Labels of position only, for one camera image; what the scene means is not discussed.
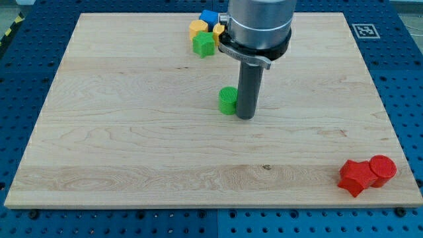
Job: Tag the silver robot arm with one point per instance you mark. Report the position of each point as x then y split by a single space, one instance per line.
260 24

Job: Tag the white fiducial marker tag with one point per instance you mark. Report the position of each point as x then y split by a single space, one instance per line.
365 31

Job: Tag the green star block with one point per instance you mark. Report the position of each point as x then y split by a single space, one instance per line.
203 44

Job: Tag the red circle block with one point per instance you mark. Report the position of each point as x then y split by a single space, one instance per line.
384 168

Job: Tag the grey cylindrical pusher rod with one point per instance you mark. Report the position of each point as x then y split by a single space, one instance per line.
250 77

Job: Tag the yellow heart block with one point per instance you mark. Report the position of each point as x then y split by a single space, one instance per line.
218 29

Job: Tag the red star block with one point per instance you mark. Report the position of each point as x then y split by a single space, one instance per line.
355 177

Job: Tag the yellow hexagon block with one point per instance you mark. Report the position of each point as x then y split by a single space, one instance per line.
197 26

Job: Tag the green circle block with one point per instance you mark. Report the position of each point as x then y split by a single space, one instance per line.
228 100

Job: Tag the blue cube block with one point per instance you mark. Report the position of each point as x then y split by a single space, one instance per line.
210 17

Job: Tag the wooden board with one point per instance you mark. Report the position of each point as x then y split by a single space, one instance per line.
131 122

